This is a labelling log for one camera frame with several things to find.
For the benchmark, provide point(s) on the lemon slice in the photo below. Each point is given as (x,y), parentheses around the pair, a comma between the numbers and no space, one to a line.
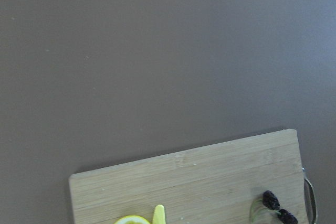
(132,219)

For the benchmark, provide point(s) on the dark red cherry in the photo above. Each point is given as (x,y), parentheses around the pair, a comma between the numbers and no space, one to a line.
(270,201)

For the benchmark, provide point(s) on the wooden cutting board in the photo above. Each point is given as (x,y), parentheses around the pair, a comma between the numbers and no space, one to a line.
(211,184)

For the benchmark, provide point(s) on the yellow plastic knife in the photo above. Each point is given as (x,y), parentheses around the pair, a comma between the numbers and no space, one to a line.
(159,215)

